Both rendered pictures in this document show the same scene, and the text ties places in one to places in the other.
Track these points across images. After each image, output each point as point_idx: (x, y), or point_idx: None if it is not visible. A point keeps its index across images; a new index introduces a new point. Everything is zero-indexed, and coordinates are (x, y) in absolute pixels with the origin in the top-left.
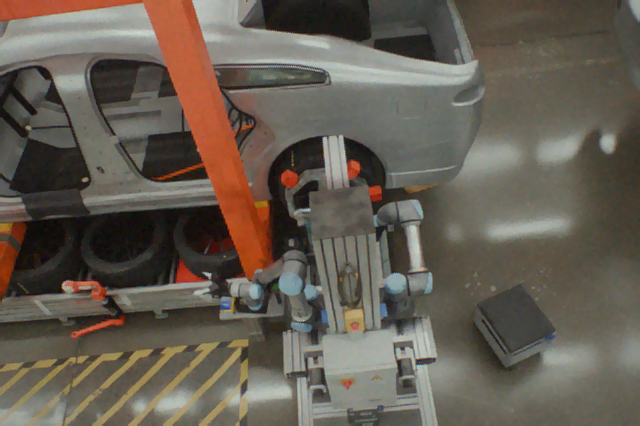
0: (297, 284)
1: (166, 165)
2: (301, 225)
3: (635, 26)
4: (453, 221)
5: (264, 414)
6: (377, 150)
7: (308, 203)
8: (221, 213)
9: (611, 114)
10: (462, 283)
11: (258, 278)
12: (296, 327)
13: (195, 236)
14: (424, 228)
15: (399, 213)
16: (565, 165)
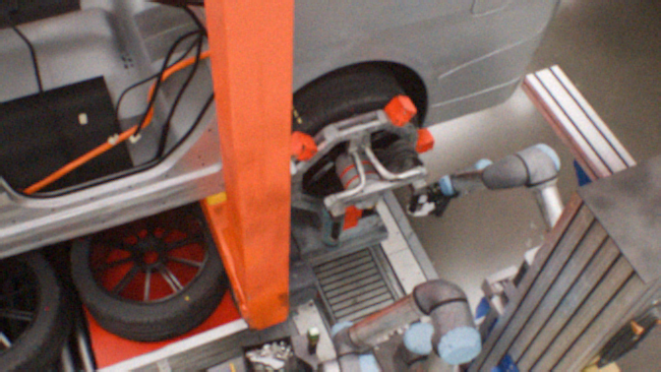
0: (478, 343)
1: (30, 160)
2: (338, 220)
3: None
4: (472, 154)
5: None
6: (427, 72)
7: (310, 177)
8: (136, 220)
9: None
10: (521, 242)
11: (352, 341)
12: None
13: (101, 271)
14: (437, 172)
15: (530, 171)
16: (578, 46)
